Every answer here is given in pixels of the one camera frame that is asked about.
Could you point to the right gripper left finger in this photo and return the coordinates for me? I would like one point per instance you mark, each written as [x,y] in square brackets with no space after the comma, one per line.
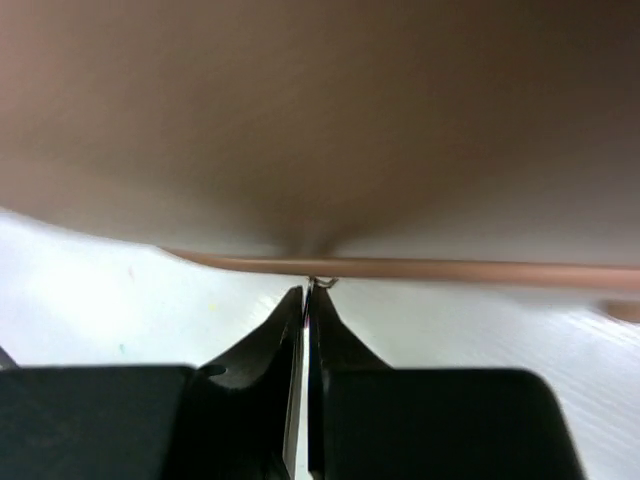
[235,417]

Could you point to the silver zipper pull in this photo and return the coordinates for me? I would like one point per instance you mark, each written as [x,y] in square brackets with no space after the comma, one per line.
[316,282]

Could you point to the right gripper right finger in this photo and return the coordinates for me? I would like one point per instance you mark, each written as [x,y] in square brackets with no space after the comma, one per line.
[368,420]

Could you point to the pink hard-shell suitcase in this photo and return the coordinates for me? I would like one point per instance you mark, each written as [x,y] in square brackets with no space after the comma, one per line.
[471,141]

